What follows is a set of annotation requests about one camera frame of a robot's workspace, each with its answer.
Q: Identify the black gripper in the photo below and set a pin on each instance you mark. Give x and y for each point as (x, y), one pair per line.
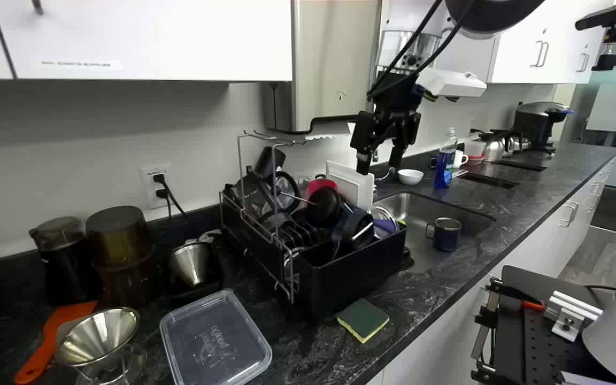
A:
(393, 119)

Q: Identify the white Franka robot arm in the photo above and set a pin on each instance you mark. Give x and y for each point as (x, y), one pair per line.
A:
(493, 14)

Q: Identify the black dish drying rack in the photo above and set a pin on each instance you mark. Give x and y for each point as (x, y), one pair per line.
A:
(352, 279)

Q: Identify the small white bowl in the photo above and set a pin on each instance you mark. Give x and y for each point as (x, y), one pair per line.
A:
(410, 176)

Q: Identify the blue bottle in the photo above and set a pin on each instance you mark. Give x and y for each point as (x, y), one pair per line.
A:
(444, 173)

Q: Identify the clear drinking glass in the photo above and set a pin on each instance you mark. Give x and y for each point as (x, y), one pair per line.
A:
(383, 226)

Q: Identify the red bowl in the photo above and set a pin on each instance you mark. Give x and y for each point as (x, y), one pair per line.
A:
(318, 184)

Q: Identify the dark blue plate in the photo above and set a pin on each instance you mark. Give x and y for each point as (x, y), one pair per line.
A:
(354, 227)

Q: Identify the white mug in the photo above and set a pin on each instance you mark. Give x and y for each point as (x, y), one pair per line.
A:
(461, 159)

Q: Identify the black bowl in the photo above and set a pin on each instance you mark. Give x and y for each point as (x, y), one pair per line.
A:
(321, 206)

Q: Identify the dark blue steel-rimmed mug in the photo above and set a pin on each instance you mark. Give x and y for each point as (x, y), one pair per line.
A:
(448, 235)

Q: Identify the round dark lid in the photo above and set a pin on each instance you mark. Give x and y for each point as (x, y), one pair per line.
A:
(286, 191)

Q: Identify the stainless paper towel dispenser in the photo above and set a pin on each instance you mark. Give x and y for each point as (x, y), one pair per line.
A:
(330, 65)

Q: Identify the black counter mat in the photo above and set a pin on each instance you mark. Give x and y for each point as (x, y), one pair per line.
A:
(490, 181)
(522, 163)

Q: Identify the stainless steel sink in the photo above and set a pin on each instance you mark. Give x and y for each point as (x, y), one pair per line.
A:
(476, 218)

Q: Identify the black hanging cup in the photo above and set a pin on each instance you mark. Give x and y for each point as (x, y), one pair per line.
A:
(268, 163)

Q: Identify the black coffee machine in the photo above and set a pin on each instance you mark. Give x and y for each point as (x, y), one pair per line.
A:
(535, 125)

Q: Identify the green and yellow sponge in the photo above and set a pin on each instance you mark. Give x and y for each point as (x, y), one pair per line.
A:
(362, 320)

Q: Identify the white base cabinet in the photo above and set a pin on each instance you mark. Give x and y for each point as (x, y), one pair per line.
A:
(535, 248)

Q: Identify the black clamp with orange tip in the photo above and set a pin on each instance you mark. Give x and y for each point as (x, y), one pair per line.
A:
(511, 293)

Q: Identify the steel cup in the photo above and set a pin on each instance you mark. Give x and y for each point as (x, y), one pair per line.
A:
(191, 264)

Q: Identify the aluminium extrusion bar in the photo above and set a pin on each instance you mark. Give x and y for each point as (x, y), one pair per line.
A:
(571, 306)

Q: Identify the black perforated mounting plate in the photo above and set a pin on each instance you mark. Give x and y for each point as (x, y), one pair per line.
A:
(535, 349)

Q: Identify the clear plastic container lid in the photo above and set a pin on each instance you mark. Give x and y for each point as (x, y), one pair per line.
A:
(214, 343)

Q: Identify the brown stacked canister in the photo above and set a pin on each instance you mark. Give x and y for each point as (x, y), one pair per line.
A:
(119, 242)

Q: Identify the dark glass jar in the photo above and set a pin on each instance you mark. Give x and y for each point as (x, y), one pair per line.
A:
(62, 259)

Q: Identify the large steel funnel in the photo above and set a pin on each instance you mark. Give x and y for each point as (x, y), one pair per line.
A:
(96, 338)

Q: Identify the orange spatula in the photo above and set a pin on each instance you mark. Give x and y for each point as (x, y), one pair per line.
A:
(52, 335)

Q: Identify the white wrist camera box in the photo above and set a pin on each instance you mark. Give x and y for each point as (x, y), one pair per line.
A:
(453, 84)

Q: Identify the white wall power outlet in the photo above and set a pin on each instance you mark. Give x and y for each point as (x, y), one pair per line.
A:
(151, 173)

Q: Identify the white labelled wall cabinet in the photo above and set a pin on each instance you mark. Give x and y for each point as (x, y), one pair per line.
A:
(144, 35)

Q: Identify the black overhead camera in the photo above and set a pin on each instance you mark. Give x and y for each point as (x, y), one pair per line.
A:
(610, 14)

